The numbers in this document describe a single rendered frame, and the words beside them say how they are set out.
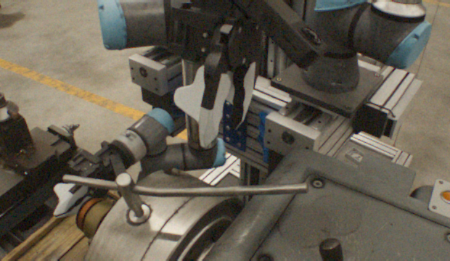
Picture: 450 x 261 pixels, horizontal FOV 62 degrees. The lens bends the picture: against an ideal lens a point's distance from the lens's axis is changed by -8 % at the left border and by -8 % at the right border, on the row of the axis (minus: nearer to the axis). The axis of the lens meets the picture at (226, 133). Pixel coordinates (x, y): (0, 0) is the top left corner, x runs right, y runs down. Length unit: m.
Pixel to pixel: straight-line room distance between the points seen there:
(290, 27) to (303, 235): 0.28
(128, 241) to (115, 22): 0.40
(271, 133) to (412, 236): 0.50
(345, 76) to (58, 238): 0.81
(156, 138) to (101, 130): 1.90
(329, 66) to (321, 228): 0.51
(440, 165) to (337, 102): 1.90
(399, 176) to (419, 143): 2.25
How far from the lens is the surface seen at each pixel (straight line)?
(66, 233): 1.08
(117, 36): 0.79
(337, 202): 0.60
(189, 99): 0.46
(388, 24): 0.87
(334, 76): 0.98
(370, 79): 1.09
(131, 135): 0.93
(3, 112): 1.09
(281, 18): 0.41
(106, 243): 0.61
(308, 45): 0.40
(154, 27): 0.78
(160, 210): 0.60
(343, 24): 0.92
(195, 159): 1.02
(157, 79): 1.18
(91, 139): 2.79
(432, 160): 2.82
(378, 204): 0.61
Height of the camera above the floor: 1.69
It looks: 39 degrees down
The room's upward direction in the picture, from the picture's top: straight up
